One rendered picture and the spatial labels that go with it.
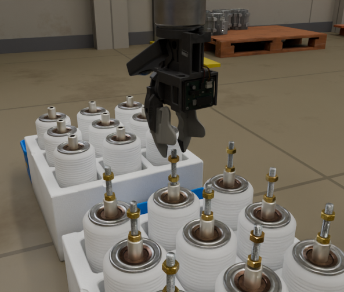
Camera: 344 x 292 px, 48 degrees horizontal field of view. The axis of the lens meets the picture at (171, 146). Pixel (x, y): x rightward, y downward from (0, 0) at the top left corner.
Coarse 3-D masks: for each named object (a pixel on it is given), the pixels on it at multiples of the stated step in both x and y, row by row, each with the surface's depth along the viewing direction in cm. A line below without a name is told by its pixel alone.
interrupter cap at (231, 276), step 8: (240, 264) 54; (224, 272) 52; (232, 272) 52; (240, 272) 52; (264, 272) 52; (272, 272) 52; (224, 280) 51; (232, 280) 51; (240, 280) 51; (264, 280) 51; (272, 280) 51; (280, 280) 51; (232, 288) 50; (240, 288) 50; (264, 288) 50; (272, 288) 50; (280, 288) 49
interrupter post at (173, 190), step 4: (168, 184) 69; (176, 184) 69; (168, 188) 69; (172, 188) 68; (176, 188) 68; (168, 192) 69; (172, 192) 69; (176, 192) 69; (168, 196) 70; (172, 196) 69; (176, 196) 69; (172, 200) 69; (176, 200) 69
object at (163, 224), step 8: (152, 200) 70; (152, 208) 68; (160, 208) 67; (184, 208) 67; (192, 208) 68; (152, 216) 68; (160, 216) 67; (168, 216) 66; (176, 216) 66; (184, 216) 67; (192, 216) 68; (152, 224) 69; (160, 224) 68; (168, 224) 67; (176, 224) 67; (152, 232) 70; (160, 232) 68; (168, 232) 68; (176, 232) 68; (160, 240) 69; (168, 240) 68; (168, 248) 69
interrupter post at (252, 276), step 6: (246, 264) 50; (246, 270) 49; (252, 270) 49; (258, 270) 49; (246, 276) 50; (252, 276) 49; (258, 276) 49; (246, 282) 50; (252, 282) 49; (258, 282) 49; (252, 288) 50; (258, 288) 50
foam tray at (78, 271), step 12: (144, 216) 77; (144, 228) 76; (72, 240) 70; (84, 240) 71; (72, 252) 67; (84, 252) 72; (72, 264) 65; (84, 264) 64; (72, 276) 67; (84, 276) 62; (96, 276) 62; (72, 288) 70; (84, 288) 60; (96, 288) 60; (180, 288) 60
